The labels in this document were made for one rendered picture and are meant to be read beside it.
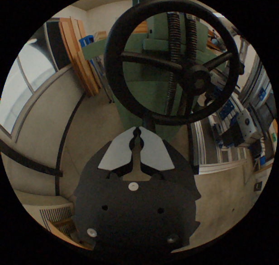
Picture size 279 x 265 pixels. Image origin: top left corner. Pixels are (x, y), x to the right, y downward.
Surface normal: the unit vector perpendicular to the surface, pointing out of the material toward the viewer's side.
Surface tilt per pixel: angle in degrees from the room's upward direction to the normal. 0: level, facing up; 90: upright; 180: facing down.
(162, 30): 90
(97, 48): 90
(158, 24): 90
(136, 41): 90
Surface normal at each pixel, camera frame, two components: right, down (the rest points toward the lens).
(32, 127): 1.00, -0.07
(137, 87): 0.00, 0.84
